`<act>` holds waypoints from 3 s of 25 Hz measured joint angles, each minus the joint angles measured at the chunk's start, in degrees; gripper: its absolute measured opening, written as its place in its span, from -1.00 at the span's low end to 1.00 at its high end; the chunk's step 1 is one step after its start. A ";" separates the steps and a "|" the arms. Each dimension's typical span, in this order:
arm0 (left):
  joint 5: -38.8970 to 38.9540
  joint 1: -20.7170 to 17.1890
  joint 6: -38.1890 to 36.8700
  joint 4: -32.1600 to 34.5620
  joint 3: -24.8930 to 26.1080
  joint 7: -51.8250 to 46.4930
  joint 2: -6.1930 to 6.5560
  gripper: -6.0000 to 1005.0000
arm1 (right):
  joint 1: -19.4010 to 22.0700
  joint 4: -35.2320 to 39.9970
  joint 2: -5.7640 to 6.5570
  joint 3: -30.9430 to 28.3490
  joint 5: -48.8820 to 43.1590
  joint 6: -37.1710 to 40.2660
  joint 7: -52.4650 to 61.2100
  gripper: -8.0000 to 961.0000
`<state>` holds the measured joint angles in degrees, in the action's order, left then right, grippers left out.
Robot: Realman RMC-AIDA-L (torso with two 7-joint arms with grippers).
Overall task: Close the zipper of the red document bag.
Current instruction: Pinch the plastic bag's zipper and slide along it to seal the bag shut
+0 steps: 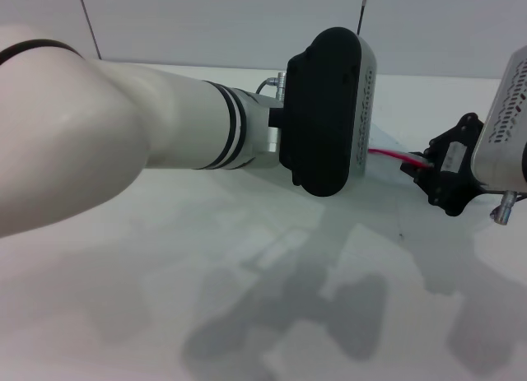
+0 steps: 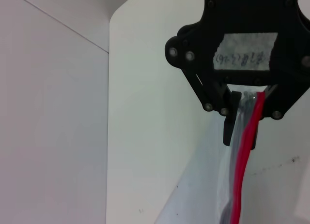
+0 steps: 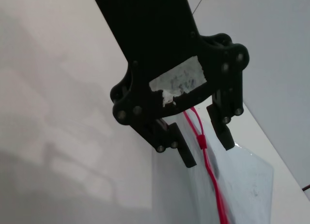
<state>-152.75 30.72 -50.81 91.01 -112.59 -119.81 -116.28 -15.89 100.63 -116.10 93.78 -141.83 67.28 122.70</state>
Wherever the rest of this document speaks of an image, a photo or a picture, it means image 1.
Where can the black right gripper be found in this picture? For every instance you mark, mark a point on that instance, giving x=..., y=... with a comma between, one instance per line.
x=450, y=171

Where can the clear red-zip document bag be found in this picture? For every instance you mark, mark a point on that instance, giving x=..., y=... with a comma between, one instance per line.
x=387, y=154

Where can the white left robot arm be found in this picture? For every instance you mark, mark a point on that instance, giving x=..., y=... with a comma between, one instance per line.
x=103, y=142

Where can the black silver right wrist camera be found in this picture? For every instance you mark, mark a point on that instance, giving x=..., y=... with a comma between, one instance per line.
x=504, y=122

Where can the dark wall strip red tip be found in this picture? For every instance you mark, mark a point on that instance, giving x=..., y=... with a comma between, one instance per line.
x=362, y=10

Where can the plain dark wall strip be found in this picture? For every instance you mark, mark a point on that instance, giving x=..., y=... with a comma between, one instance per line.
x=88, y=23

